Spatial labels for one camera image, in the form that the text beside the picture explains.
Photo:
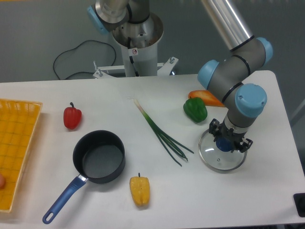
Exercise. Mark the black saucepan blue handle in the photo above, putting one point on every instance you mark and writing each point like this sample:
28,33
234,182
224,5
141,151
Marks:
99,157

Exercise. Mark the red bell pepper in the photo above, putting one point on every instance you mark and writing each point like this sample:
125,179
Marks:
71,117

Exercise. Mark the green spring onion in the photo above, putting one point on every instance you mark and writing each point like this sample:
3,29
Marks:
169,143

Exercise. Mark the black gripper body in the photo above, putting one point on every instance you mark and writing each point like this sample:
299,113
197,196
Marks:
228,140

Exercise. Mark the brown egg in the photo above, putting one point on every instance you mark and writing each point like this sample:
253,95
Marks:
2,181

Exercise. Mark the glass lid blue knob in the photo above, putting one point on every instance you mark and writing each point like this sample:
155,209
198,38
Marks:
218,155

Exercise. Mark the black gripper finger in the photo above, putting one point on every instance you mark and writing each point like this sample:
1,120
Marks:
214,129
244,145

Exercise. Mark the yellow bell pepper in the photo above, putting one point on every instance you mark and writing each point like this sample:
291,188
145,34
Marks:
140,190

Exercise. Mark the green bell pepper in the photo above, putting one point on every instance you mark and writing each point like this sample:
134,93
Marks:
195,109

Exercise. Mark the black object table corner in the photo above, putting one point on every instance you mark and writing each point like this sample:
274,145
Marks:
299,199

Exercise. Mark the yellow woven basket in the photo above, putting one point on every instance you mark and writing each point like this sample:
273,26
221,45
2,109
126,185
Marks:
18,121

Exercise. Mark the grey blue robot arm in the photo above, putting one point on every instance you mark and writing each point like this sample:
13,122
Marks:
223,80

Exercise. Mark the orange baguette bread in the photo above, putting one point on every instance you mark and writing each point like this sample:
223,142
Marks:
207,97

